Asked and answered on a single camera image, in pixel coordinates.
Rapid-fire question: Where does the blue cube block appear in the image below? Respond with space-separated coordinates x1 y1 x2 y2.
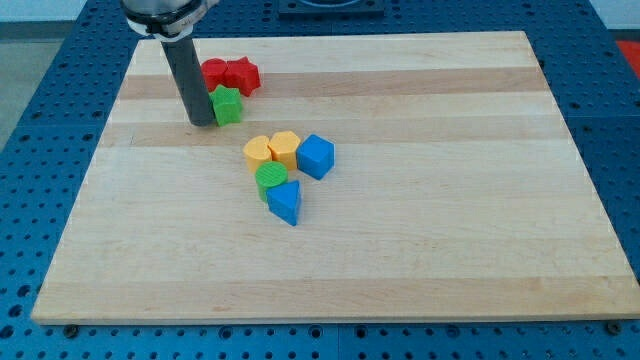
296 134 335 180

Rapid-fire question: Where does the green cylinder block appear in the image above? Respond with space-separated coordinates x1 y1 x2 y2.
254 161 288 202

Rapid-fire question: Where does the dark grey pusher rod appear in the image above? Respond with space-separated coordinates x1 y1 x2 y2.
161 35 216 127

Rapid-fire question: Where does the yellow hexagon block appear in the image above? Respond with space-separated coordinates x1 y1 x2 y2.
268 131 301 170

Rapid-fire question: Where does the red circle block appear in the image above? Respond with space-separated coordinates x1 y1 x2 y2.
201 58 228 92

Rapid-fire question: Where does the yellow heart block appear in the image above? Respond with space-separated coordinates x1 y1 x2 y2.
243 135 272 174

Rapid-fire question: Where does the light wooden board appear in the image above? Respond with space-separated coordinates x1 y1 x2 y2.
32 31 639 325

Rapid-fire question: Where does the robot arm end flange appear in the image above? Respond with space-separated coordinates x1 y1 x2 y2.
119 0 220 42

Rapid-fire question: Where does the red star block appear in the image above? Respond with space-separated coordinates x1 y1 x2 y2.
223 57 261 97

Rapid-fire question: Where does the blue triangle block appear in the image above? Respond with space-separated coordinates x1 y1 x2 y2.
266 180 301 226

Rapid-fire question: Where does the green star block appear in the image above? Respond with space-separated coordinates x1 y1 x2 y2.
209 84 243 127

